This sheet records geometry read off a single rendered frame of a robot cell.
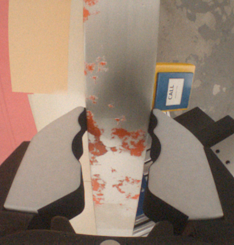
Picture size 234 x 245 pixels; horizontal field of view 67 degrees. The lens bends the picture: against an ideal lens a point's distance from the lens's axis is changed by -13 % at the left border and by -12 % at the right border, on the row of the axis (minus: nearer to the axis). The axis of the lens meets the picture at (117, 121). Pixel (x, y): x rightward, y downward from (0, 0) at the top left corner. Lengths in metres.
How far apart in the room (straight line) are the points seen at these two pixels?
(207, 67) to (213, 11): 0.50
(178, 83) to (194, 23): 1.21
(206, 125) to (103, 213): 0.40
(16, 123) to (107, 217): 0.12
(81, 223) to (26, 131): 0.15
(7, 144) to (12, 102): 0.05
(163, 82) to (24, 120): 0.36
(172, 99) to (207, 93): 1.45
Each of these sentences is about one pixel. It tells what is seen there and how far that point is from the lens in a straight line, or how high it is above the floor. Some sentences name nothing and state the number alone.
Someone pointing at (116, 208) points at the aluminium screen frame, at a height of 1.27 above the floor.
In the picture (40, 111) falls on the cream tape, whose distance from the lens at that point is 0.17.
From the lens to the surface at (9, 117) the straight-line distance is 0.19.
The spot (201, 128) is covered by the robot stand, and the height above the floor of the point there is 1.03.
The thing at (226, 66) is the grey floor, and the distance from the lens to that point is 2.00.
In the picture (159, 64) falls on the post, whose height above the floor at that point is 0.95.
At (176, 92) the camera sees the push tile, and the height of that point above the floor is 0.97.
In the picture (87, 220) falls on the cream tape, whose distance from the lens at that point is 0.27.
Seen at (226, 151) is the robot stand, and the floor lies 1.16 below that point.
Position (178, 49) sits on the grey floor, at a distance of 1.63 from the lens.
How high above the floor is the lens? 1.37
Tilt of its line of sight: 56 degrees down
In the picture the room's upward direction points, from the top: 154 degrees clockwise
